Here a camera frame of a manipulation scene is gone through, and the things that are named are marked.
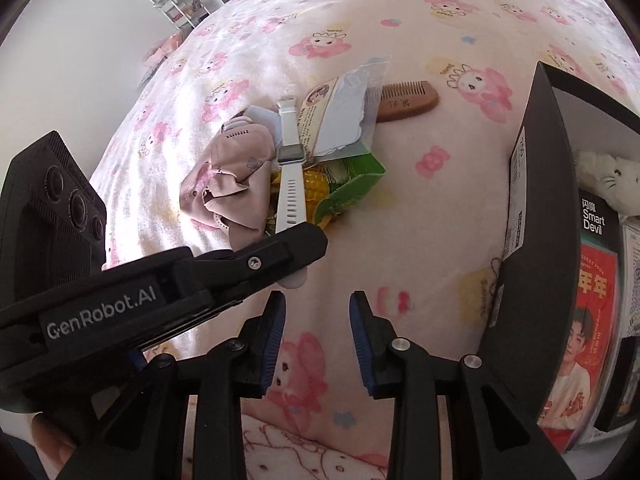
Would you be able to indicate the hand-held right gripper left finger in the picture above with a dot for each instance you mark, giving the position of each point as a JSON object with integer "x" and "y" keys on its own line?
{"x": 272, "y": 340}

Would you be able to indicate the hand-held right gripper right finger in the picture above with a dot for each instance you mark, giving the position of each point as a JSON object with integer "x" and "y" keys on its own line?
{"x": 360, "y": 340}

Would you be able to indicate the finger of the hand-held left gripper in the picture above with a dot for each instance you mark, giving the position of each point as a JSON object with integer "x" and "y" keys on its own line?
{"x": 210, "y": 312}
{"x": 270, "y": 255}

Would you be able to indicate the clear bag with grey card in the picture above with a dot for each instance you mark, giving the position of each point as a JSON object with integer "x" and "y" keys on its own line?
{"x": 347, "y": 120}

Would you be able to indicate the black cardboard box container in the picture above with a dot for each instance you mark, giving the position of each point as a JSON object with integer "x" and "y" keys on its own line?
{"x": 545, "y": 210}

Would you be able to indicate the wooden comb with tassel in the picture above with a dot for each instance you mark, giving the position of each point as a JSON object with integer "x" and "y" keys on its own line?
{"x": 405, "y": 102}

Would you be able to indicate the white plush toy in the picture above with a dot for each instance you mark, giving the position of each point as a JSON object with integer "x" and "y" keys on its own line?
{"x": 615, "y": 180}

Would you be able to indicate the pink cat printed cloth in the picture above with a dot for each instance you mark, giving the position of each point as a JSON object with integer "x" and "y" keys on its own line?
{"x": 300, "y": 450}

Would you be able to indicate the pink cloth cap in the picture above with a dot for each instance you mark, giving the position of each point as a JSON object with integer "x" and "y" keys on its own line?
{"x": 235, "y": 170}

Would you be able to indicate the red portrait booklet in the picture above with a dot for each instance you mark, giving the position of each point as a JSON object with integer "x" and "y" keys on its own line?
{"x": 595, "y": 285}

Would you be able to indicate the white smartwatch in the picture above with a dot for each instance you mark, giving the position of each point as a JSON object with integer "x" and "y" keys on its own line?
{"x": 290, "y": 195}

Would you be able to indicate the green snack packet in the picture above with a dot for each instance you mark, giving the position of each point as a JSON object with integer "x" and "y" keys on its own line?
{"x": 360, "y": 175}

